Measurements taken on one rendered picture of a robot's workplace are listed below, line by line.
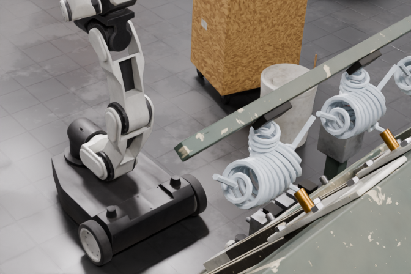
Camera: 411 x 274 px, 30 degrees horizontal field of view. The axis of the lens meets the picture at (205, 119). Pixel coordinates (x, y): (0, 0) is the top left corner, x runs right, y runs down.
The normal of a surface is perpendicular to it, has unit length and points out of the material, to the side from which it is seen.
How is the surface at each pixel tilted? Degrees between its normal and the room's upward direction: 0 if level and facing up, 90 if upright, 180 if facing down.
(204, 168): 0
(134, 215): 0
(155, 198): 0
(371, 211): 37
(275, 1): 90
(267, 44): 90
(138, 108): 66
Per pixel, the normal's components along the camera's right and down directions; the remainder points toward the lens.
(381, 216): 0.47, -0.40
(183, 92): 0.04, -0.82
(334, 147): -0.70, 0.38
